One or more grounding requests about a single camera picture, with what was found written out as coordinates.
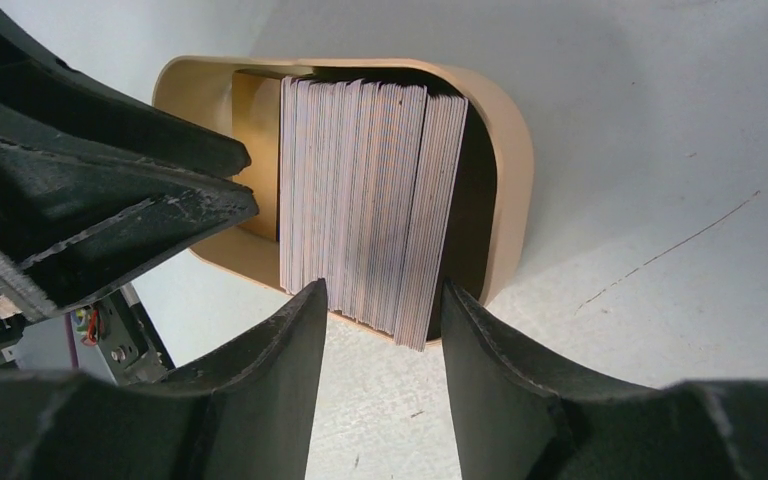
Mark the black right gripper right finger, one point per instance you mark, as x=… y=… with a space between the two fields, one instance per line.
x=522 y=411

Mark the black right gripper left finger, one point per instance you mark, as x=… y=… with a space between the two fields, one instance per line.
x=242 y=411

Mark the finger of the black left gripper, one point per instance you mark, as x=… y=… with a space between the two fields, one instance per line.
x=78 y=219
x=39 y=85

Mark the beige oval card tray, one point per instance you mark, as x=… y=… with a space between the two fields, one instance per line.
x=239 y=98

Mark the stack of credit cards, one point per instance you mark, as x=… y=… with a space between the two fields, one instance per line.
x=367 y=172

